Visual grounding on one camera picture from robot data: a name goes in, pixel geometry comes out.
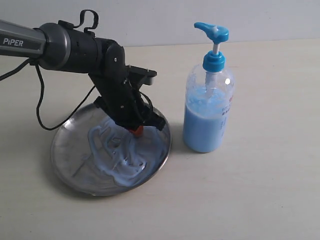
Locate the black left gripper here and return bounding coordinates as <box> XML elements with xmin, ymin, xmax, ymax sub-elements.
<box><xmin>88</xmin><ymin>73</ymin><xmax>165</xmax><ymax>138</ymax></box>

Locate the blue soap pump bottle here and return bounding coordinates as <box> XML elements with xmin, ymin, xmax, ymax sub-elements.
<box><xmin>182</xmin><ymin>22</ymin><xmax>235</xmax><ymax>153</ymax></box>

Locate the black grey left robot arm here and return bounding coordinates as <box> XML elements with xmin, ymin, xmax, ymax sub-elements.
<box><xmin>0</xmin><ymin>20</ymin><xmax>166</xmax><ymax>133</ymax></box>

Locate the blue soap smear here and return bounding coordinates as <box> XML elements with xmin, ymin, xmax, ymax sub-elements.
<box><xmin>87</xmin><ymin>118</ymin><xmax>169</xmax><ymax>187</ymax></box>

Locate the round stainless steel plate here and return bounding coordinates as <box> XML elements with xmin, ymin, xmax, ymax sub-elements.
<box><xmin>50</xmin><ymin>103</ymin><xmax>172</xmax><ymax>196</ymax></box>

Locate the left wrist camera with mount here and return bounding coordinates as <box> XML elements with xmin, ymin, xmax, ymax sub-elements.
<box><xmin>126</xmin><ymin>65</ymin><xmax>158</xmax><ymax>90</ymax></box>

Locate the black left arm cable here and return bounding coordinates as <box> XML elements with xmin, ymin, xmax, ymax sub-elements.
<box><xmin>0</xmin><ymin>9</ymin><xmax>155</xmax><ymax>131</ymax></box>

